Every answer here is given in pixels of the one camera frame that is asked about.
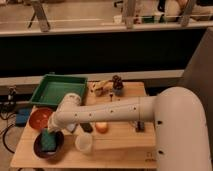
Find green sponge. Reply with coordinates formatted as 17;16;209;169
41;130;56;152

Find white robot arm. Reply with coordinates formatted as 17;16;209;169
48;87;213;171

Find red bowl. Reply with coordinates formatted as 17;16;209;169
29;107;53;131

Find yellow banana toy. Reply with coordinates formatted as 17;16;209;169
91;80;109;97

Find orange apple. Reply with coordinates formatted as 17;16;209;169
95;122;108;134

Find black remote control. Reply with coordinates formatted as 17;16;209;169
80;123;93;133

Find green plastic tray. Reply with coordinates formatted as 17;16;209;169
30;74;87;108

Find white plastic cup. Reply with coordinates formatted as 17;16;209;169
75;133;93;154

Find blue box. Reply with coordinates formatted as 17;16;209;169
15;108;31;127

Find black cables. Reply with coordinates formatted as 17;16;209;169
0;99;21;154

